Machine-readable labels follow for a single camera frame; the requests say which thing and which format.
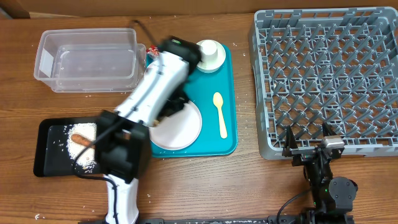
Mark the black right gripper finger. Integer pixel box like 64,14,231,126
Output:
322,122,336,137
284,126,298,150

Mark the teal plastic tray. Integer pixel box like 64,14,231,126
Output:
144,43,239,159

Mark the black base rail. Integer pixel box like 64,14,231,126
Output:
137,215,355,224

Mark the carrot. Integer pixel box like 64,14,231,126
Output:
71,134,91,147

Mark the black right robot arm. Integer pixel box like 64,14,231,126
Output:
275,122,358,224

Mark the red snack wrapper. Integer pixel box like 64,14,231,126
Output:
146,45,159,59

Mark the black tray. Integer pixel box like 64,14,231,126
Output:
33,117,96,177

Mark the grey dish rack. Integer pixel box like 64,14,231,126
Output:
248,7,397,160

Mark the yellow plastic spoon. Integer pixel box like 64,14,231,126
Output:
213,92,228,139

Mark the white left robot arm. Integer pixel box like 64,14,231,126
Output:
95,36,201,223

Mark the cream cup upside down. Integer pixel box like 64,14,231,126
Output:
198,40,218,62

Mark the clear plastic bin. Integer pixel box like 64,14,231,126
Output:
34,28,147,93

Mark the black cable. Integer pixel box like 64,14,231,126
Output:
275,187,313,224

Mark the pink plate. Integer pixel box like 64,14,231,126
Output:
149,101,203,151

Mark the white rice pile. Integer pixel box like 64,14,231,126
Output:
67,123,96,170

